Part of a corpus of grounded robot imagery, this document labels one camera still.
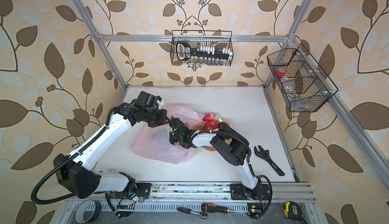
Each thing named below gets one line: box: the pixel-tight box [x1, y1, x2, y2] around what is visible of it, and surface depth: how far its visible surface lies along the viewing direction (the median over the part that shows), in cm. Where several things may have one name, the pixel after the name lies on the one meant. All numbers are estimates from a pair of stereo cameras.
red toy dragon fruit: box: [202, 119, 220, 131], surface depth 91 cm
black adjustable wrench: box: [254, 145, 286, 176], surface depth 84 cm
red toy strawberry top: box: [202, 113, 214, 122], surface depth 95 cm
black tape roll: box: [75, 199, 102, 224], surface depth 69 cm
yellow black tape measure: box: [283, 201, 304, 221], surface depth 68 cm
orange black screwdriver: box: [201, 203, 236, 214], surface depth 69 cm
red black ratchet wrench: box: [177, 206, 209, 220], surface depth 69 cm
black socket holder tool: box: [176, 41, 233, 61], surface depth 84 cm
